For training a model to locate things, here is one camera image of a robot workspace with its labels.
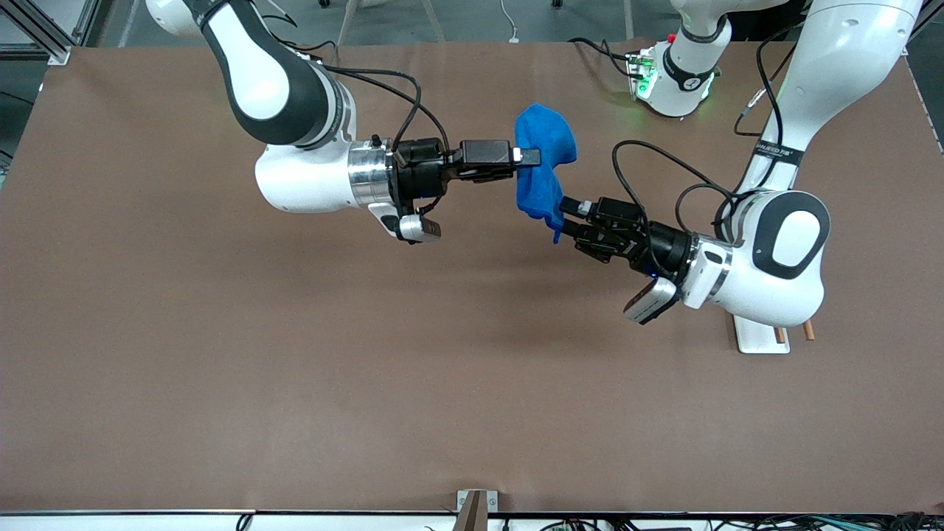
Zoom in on blue microfibre towel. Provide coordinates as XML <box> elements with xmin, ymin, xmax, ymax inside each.
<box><xmin>514</xmin><ymin>103</ymin><xmax>578</xmax><ymax>245</ymax></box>

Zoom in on beige stand leg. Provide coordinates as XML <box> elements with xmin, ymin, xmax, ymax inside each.
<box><xmin>420</xmin><ymin>0</ymin><xmax>448</xmax><ymax>42</ymax></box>
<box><xmin>336</xmin><ymin>0</ymin><xmax>362</xmax><ymax>49</ymax></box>

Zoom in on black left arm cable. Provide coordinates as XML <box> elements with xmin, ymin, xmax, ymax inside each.
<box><xmin>610</xmin><ymin>139</ymin><xmax>739</xmax><ymax>241</ymax></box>

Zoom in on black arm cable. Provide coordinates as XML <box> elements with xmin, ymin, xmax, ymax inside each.
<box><xmin>610</xmin><ymin>139</ymin><xmax>739</xmax><ymax>241</ymax></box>
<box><xmin>323</xmin><ymin>65</ymin><xmax>452</xmax><ymax>157</ymax></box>

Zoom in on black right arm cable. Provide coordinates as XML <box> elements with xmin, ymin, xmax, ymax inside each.
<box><xmin>323</xmin><ymin>65</ymin><xmax>452</xmax><ymax>157</ymax></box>

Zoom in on black left base cable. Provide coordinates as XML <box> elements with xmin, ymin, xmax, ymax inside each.
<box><xmin>568</xmin><ymin>37</ymin><xmax>636</xmax><ymax>79</ymax></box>

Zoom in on cable with grey connector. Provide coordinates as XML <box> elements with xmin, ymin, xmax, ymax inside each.
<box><xmin>734</xmin><ymin>26</ymin><xmax>797</xmax><ymax>148</ymax></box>

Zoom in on grey metal bracket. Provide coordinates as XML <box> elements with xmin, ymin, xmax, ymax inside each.
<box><xmin>456</xmin><ymin>490</ymin><xmax>499</xmax><ymax>514</ymax></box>

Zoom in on brown wooden post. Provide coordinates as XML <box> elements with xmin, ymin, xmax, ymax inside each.
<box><xmin>451</xmin><ymin>490</ymin><xmax>487</xmax><ymax>531</ymax></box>

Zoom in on aluminium frame profile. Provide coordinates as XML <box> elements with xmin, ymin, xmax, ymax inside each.
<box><xmin>0</xmin><ymin>0</ymin><xmax>73</xmax><ymax>66</ymax></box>
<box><xmin>903</xmin><ymin>0</ymin><xmax>944</xmax><ymax>60</ymax></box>

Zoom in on tangled cable bundle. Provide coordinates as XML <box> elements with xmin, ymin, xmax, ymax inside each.
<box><xmin>737</xmin><ymin>512</ymin><xmax>944</xmax><ymax>531</ymax></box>

